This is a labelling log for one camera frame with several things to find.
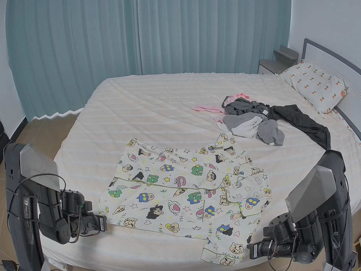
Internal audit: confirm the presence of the pile of clothes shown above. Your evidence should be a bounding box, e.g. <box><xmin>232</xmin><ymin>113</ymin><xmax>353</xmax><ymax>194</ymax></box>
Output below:
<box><xmin>221</xmin><ymin>96</ymin><xmax>285</xmax><ymax>146</ymax></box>

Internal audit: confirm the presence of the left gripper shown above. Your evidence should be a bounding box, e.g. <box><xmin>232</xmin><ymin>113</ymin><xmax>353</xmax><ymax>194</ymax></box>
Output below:
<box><xmin>87</xmin><ymin>214</ymin><xmax>108</xmax><ymax>234</ymax></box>

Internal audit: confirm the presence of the grey bedside table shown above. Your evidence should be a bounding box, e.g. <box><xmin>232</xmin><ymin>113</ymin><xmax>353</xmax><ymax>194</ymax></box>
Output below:
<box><xmin>258</xmin><ymin>45</ymin><xmax>299</xmax><ymax>75</ymax></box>

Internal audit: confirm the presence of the white printed pyjama top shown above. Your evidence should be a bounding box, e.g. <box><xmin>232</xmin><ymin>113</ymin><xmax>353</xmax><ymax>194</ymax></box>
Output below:
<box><xmin>98</xmin><ymin>133</ymin><xmax>272</xmax><ymax>266</ymax></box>

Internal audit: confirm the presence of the white printed pillow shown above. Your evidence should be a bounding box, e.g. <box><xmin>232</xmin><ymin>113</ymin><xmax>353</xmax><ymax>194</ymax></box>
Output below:
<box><xmin>279</xmin><ymin>60</ymin><xmax>350</xmax><ymax>114</ymax></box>

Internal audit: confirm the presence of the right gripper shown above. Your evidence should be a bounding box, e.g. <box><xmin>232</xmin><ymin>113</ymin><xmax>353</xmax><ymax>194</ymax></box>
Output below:
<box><xmin>247</xmin><ymin>240</ymin><xmax>271</xmax><ymax>261</ymax></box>

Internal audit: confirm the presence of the blue-green curtain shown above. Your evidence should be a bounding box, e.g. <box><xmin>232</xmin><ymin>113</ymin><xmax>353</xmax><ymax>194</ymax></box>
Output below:
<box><xmin>6</xmin><ymin>0</ymin><xmax>141</xmax><ymax>121</ymax></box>
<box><xmin>137</xmin><ymin>0</ymin><xmax>292</xmax><ymax>75</ymax></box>

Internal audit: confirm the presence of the pink garment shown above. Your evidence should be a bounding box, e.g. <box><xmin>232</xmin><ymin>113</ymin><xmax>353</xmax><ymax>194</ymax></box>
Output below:
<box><xmin>191</xmin><ymin>93</ymin><xmax>252</xmax><ymax>130</ymax></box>

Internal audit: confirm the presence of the bed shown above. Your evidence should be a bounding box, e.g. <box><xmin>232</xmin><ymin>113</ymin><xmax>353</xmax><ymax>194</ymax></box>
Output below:
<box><xmin>52</xmin><ymin>38</ymin><xmax>361</xmax><ymax>269</ymax></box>

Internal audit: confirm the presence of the black garment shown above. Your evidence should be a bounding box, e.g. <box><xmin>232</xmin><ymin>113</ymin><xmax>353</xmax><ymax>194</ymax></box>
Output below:
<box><xmin>268</xmin><ymin>104</ymin><xmax>331</xmax><ymax>149</ymax></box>

